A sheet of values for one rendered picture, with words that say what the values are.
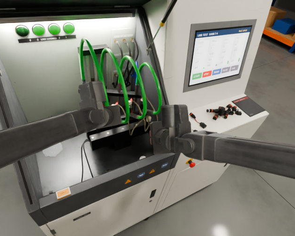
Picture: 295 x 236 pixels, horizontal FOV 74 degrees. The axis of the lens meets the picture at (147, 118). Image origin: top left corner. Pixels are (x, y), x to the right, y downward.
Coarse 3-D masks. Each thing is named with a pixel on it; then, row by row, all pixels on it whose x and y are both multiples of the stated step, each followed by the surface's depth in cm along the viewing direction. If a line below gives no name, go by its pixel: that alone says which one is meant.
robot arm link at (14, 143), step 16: (80, 112) 45; (16, 128) 32; (32, 128) 34; (48, 128) 37; (64, 128) 40; (80, 128) 44; (0, 144) 29; (16, 144) 31; (32, 144) 34; (48, 144) 37; (0, 160) 29; (16, 160) 31
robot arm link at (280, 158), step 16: (208, 144) 42; (224, 144) 40; (240, 144) 38; (256, 144) 37; (272, 144) 36; (288, 144) 35; (208, 160) 43; (224, 160) 41; (240, 160) 39; (256, 160) 37; (272, 160) 35; (288, 160) 33; (288, 176) 33
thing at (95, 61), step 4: (84, 40) 71; (80, 44) 80; (88, 44) 68; (80, 48) 83; (88, 48) 68; (92, 48) 68; (80, 52) 85; (92, 52) 67; (80, 56) 87; (92, 56) 66; (80, 60) 90; (96, 60) 66; (96, 64) 65; (96, 68) 65; (100, 72) 65; (84, 76) 97; (100, 76) 65; (84, 80) 98; (100, 80) 65; (104, 84) 65; (104, 88) 65; (108, 104) 67
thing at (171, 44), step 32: (160, 0) 85; (192, 0) 86; (224, 0) 94; (256, 0) 104; (160, 32) 91; (256, 32) 115; (160, 64) 98; (192, 96) 116; (224, 96) 131; (256, 128) 135; (192, 160) 118; (192, 192) 176
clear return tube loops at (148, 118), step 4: (148, 100) 100; (116, 104) 93; (124, 112) 93; (148, 116) 107; (156, 116) 97; (144, 120) 95; (148, 120) 105; (128, 124) 92; (144, 124) 96; (148, 124) 104; (144, 128) 97; (132, 132) 98
